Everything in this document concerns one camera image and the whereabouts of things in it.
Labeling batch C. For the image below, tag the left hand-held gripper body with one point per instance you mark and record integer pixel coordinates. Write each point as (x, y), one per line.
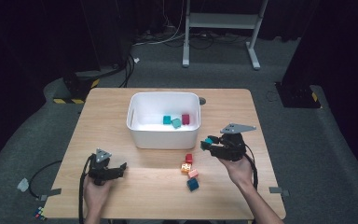
(101, 169)

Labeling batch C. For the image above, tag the black stand base striped tape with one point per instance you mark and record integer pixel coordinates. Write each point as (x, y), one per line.
(296, 95)
(77, 87)

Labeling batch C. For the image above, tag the light teal toy block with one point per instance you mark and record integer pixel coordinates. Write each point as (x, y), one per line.
(176, 123)

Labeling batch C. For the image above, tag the dark blue toy block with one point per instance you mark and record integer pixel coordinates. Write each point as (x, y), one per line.
(192, 184)

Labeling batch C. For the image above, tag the pink toy block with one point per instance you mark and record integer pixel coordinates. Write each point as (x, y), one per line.
(193, 173)

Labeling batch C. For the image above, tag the white plastic bin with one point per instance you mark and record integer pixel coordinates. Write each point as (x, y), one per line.
(164, 138)

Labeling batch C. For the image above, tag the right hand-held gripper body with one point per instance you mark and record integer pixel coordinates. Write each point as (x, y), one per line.
(231, 147)

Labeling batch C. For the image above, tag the person's left hand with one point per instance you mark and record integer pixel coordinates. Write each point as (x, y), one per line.
(96, 193)

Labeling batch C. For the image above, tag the cyan toy block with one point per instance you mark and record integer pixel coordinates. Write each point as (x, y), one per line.
(209, 141)

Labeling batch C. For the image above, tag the white metal stand frame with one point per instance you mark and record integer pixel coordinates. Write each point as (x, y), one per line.
(220, 20)

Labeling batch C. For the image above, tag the yellow toy block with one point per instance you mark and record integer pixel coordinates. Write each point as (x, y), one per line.
(185, 168)

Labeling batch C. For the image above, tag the grey tape strip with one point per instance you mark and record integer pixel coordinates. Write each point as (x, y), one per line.
(51, 193)
(278, 190)

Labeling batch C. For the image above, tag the person's right hand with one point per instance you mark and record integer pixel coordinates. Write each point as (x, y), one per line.
(237, 171)

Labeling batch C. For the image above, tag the red toy block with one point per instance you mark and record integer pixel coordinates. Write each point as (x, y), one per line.
(189, 158)
(185, 119)

